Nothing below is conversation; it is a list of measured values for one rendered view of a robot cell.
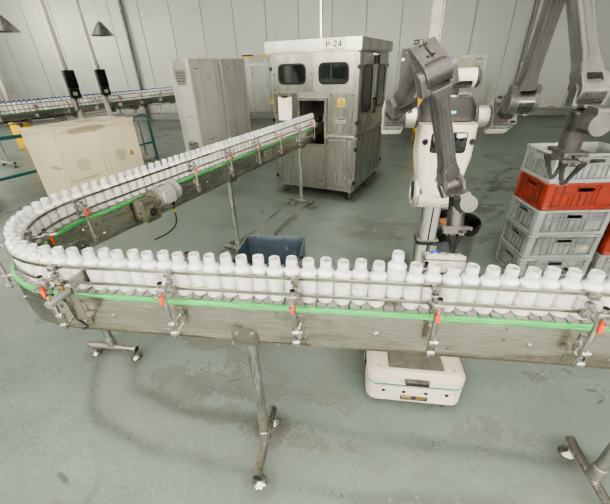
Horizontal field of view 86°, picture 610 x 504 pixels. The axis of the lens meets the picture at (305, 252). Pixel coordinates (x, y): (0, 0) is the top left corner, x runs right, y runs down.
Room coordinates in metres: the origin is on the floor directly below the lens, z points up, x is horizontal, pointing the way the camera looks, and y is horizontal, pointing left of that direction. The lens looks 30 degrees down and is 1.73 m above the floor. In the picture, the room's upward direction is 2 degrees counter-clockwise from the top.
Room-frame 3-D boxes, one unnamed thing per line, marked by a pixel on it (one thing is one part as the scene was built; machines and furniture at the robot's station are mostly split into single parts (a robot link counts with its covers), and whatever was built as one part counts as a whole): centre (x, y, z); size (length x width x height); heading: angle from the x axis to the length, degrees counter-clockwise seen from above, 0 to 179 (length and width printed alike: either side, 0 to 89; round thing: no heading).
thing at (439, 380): (1.49, -0.63, 0.24); 0.68 x 0.53 x 0.41; 172
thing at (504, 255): (2.59, -2.18, 0.11); 0.61 x 0.41 x 0.22; 87
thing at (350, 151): (5.42, -0.50, 1.00); 1.60 x 1.30 x 2.00; 154
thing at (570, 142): (0.97, -0.78, 1.51); 0.10 x 0.07 x 0.07; 172
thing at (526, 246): (2.59, -2.18, 0.33); 0.61 x 0.41 x 0.22; 88
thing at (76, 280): (0.98, 0.87, 0.96); 0.23 x 0.10 x 0.27; 172
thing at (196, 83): (7.02, 1.95, 0.96); 0.82 x 0.50 x 1.91; 154
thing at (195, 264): (1.00, 0.39, 1.08); 0.06 x 0.06 x 0.17
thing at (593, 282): (0.81, -0.87, 1.08); 0.06 x 0.06 x 0.17
